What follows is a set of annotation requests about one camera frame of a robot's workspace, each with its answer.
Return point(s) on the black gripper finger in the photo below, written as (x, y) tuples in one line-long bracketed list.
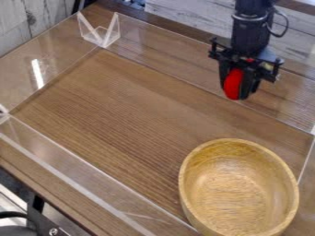
[(250, 83), (224, 71)]

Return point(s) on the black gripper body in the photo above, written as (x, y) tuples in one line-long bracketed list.
[(264, 61)]

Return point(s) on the red toy strawberry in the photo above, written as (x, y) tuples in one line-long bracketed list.
[(233, 83)]

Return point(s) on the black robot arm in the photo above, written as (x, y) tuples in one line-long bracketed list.
[(257, 21)]

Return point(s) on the wooden oval bowl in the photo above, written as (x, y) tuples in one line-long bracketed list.
[(238, 189)]

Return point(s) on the clear acrylic tray wall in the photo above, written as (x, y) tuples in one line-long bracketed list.
[(100, 121)]

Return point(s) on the clear acrylic corner bracket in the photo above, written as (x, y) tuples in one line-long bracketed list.
[(101, 36)]

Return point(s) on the black metal table bracket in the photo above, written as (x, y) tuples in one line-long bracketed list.
[(51, 223)]

